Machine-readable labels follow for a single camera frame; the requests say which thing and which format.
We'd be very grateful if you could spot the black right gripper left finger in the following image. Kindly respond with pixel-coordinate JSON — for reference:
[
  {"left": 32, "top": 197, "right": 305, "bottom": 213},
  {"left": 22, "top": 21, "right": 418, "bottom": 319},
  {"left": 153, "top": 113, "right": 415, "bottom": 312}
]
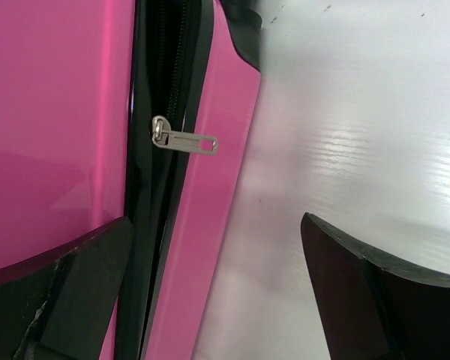
[{"left": 0, "top": 217, "right": 133, "bottom": 359}]

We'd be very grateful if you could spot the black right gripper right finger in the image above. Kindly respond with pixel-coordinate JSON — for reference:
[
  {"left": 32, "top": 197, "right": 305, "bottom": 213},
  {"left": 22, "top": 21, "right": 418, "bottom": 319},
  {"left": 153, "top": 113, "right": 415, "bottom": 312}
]
[{"left": 301, "top": 213, "right": 450, "bottom": 359}]

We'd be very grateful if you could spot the pink kids suitcase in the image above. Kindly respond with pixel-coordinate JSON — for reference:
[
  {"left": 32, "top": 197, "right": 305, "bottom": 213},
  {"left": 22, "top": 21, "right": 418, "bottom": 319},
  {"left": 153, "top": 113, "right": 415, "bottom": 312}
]
[{"left": 0, "top": 1, "right": 262, "bottom": 359}]

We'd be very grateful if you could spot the silver zipper pull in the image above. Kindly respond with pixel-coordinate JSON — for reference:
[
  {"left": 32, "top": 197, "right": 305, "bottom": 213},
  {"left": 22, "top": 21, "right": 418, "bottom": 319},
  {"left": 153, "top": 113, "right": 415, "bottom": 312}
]
[{"left": 151, "top": 115, "right": 218, "bottom": 155}]

